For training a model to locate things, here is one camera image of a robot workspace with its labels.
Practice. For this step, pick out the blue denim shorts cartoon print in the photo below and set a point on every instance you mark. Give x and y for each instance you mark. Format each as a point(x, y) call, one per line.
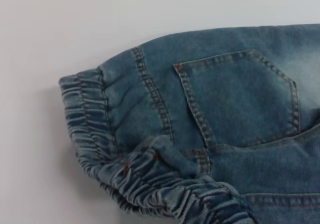
point(225, 109)

